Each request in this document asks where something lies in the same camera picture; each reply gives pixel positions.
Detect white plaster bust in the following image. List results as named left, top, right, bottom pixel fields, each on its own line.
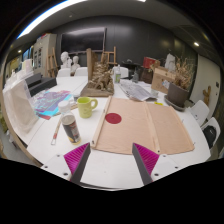
left=59, top=51, right=71, bottom=70
left=71, top=55, right=81, bottom=76

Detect driftwood sculpture on wooden board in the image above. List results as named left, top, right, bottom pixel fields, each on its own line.
left=79, top=47, right=116, bottom=98

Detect tall wooden easel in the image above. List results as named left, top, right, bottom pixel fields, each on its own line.
left=46, top=48, right=59, bottom=78

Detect clear glass bottle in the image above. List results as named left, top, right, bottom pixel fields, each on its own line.
left=131, top=70, right=140, bottom=84

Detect flat round red coaster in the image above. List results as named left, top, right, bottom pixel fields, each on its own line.
left=104, top=112, right=123, bottom=125

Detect folded newspaper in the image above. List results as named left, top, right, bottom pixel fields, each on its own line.
left=119, top=79, right=159, bottom=103

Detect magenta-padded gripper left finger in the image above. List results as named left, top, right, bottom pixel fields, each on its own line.
left=42, top=142, right=92, bottom=185

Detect dark wall screen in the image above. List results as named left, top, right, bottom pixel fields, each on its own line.
left=59, top=27, right=108, bottom=54

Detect translucent white plastic bag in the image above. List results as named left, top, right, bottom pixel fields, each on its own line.
left=2, top=79, right=39, bottom=134

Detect yellow-green ceramic mug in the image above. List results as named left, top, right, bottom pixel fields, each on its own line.
left=76, top=96, right=99, bottom=120

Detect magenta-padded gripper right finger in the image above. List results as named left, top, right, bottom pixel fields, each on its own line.
left=132, top=142, right=183, bottom=186

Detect small wooden easel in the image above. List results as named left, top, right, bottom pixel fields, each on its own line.
left=100, top=45, right=119, bottom=67

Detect brown cardboard box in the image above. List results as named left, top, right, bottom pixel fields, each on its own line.
left=150, top=65, right=177, bottom=95

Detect dried plant in grey pot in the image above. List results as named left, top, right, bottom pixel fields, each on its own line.
left=166, top=54, right=198, bottom=108

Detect black backpack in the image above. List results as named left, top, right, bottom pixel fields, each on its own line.
left=203, top=125, right=219, bottom=148

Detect clear bottle with dark drink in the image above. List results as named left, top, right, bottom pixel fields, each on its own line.
left=57, top=99, right=82, bottom=146

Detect grey round plant saucer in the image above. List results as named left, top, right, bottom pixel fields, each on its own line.
left=163, top=94, right=187, bottom=113

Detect red box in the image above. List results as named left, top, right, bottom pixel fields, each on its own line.
left=142, top=56, right=158, bottom=70

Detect wooden cutout figure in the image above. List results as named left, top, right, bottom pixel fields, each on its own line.
left=202, top=85, right=213, bottom=107

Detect beige shelf cabinet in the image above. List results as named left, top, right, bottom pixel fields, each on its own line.
left=32, top=33, right=58, bottom=78

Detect flat wooden stick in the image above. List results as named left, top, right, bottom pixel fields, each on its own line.
left=49, top=103, right=79, bottom=118

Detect white plastic storage containers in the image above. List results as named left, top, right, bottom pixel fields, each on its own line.
left=9, top=59, right=34, bottom=81

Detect white plastic chair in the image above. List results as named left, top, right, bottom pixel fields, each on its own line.
left=188, top=99, right=211, bottom=127
left=111, top=66, right=129, bottom=79
left=200, top=116, right=222, bottom=150
left=56, top=68, right=72, bottom=78
left=73, top=66, right=89, bottom=78

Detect stacked black boxes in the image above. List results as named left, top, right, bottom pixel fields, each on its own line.
left=24, top=73, right=58, bottom=98

